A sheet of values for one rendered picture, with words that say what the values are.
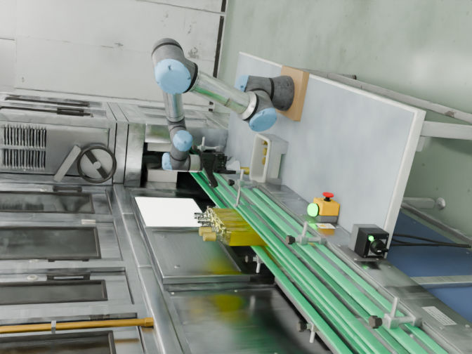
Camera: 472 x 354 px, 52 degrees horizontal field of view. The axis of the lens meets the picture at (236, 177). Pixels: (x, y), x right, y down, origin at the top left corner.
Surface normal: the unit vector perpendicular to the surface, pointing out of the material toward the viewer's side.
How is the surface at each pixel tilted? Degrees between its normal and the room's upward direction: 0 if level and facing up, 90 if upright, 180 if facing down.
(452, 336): 90
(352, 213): 0
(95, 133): 90
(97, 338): 90
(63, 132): 90
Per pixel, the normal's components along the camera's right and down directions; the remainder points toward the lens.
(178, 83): 0.12, 0.71
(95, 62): 0.32, 0.29
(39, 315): 0.14, -0.96
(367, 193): -0.94, -0.04
